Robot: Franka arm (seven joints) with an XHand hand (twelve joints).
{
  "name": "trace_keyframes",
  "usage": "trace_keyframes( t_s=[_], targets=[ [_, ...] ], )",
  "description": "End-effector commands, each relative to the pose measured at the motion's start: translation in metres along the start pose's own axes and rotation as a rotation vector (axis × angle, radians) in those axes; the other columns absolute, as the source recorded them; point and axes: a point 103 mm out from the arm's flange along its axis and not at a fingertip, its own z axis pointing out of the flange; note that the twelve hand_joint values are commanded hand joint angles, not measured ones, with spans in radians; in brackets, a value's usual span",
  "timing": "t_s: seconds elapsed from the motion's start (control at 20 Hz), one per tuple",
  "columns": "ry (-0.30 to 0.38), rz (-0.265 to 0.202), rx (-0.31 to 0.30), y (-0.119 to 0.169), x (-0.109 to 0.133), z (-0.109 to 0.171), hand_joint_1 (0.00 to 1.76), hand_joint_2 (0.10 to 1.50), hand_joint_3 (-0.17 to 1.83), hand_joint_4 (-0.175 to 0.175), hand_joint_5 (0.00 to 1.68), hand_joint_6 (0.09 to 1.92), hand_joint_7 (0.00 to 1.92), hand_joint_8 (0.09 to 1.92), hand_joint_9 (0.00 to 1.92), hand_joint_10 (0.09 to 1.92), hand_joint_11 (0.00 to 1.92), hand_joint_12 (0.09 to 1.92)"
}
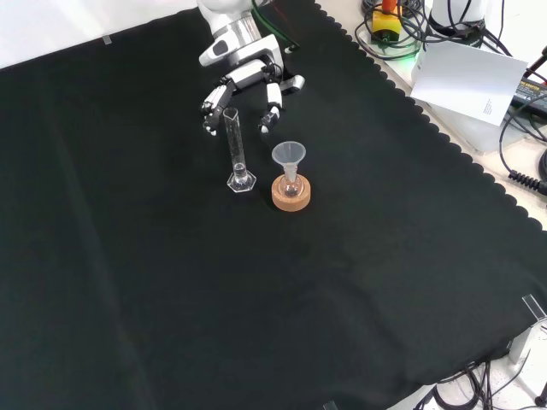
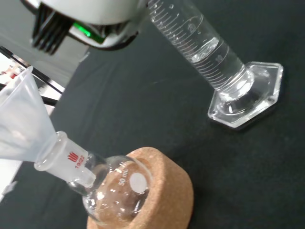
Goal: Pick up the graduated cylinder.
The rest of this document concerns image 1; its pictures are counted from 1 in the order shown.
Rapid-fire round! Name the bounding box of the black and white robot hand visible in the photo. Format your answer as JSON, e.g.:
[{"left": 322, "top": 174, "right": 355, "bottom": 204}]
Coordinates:
[{"left": 198, "top": 33, "right": 307, "bottom": 138}]

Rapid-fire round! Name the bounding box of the clear glass graduated cylinder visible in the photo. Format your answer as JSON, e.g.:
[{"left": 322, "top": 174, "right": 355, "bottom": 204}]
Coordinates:
[{"left": 221, "top": 108, "right": 257, "bottom": 195}]

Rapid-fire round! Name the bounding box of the clear plastic funnel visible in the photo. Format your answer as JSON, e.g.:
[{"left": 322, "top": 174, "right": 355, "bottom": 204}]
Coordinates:
[{"left": 271, "top": 141, "right": 305, "bottom": 183}]

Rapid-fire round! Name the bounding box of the yellow stop button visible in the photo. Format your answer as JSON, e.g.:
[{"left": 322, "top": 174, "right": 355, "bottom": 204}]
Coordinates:
[{"left": 370, "top": 0, "right": 404, "bottom": 45}]

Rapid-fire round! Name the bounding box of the small round-bottom glass flask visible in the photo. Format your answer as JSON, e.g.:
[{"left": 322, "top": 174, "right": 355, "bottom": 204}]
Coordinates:
[{"left": 279, "top": 173, "right": 304, "bottom": 198}]

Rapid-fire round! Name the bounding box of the pale board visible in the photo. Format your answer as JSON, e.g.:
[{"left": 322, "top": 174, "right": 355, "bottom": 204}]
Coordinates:
[{"left": 409, "top": 38, "right": 529, "bottom": 127}]

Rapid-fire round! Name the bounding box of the black bench cloth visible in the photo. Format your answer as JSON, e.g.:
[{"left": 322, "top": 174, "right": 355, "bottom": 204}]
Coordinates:
[{"left": 0, "top": 0, "right": 547, "bottom": 410}]

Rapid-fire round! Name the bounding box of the white box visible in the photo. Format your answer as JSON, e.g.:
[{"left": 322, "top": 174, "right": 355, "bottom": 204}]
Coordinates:
[{"left": 415, "top": 97, "right": 516, "bottom": 155}]

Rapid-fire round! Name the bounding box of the black power adapter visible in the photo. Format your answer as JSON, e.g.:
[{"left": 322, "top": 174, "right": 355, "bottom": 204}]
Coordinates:
[{"left": 510, "top": 79, "right": 547, "bottom": 114}]

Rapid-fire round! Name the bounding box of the black probe rod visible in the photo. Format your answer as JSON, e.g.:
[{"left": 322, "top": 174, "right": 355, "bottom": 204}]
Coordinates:
[{"left": 522, "top": 45, "right": 547, "bottom": 80}]

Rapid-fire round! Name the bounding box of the clear acrylic clip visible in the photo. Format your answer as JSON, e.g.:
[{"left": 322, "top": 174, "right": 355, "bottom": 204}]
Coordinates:
[{"left": 521, "top": 293, "right": 547, "bottom": 321}]

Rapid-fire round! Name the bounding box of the green cable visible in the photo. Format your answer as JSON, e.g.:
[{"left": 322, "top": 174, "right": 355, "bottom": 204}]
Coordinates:
[{"left": 250, "top": 0, "right": 300, "bottom": 49}]

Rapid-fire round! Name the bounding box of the black cable loop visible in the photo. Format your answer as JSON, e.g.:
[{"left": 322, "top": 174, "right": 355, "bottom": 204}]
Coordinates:
[{"left": 353, "top": 0, "right": 428, "bottom": 62}]

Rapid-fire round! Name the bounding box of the cork ring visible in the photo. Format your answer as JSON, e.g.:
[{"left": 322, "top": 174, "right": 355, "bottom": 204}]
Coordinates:
[{"left": 270, "top": 173, "right": 313, "bottom": 212}]

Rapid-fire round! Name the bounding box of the thin black cable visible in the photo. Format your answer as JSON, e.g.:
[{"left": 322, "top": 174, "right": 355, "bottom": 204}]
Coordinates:
[{"left": 498, "top": 104, "right": 547, "bottom": 173}]

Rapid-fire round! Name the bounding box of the coiled black cable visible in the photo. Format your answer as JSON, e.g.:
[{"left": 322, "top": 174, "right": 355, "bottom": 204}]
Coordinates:
[{"left": 508, "top": 169, "right": 547, "bottom": 194}]

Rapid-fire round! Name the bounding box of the aluminium bracket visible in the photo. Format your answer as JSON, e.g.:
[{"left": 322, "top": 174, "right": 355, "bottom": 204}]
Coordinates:
[{"left": 507, "top": 319, "right": 547, "bottom": 365}]

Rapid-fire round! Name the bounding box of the black cable bundle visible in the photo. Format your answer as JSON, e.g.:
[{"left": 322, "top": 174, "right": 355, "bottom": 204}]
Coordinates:
[{"left": 412, "top": 357, "right": 533, "bottom": 410}]

